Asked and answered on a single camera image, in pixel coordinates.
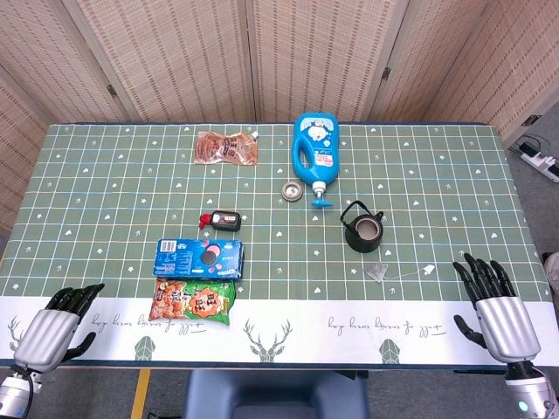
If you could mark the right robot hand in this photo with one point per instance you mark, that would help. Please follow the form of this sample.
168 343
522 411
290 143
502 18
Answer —
508 325

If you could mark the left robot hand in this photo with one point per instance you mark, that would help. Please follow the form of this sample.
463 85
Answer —
46 334

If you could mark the blue robot base seat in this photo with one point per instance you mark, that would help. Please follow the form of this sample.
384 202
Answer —
275 395

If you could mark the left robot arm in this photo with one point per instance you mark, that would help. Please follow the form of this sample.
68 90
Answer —
15 393

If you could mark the green orange snack bag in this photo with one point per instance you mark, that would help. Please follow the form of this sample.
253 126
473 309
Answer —
192 303

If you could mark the black iron teapot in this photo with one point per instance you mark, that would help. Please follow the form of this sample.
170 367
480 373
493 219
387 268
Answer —
362 233

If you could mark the small silver metal cap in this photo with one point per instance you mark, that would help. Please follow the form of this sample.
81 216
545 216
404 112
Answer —
291 191

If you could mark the black white floor object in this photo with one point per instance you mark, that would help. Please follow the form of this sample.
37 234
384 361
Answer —
551 270

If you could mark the green grid deer tablecloth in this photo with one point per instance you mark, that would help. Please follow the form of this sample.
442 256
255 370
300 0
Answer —
131 205

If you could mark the white power strip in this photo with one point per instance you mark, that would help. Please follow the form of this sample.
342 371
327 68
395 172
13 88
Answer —
543 163

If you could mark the blue Oreo cookie box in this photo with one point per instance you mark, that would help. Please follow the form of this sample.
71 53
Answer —
196 258

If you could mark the metal screen hinge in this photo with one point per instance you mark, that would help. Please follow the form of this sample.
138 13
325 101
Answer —
385 73
112 90
531 120

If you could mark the small black red-capped bottle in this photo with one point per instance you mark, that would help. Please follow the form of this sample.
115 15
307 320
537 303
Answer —
225 221

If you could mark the blue pump detergent bottle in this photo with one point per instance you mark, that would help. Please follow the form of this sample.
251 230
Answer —
316 157

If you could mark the brown spouted snack pouch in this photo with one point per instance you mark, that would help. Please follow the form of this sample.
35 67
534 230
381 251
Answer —
225 148

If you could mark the woven folding screen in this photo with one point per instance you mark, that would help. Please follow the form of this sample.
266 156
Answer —
183 57

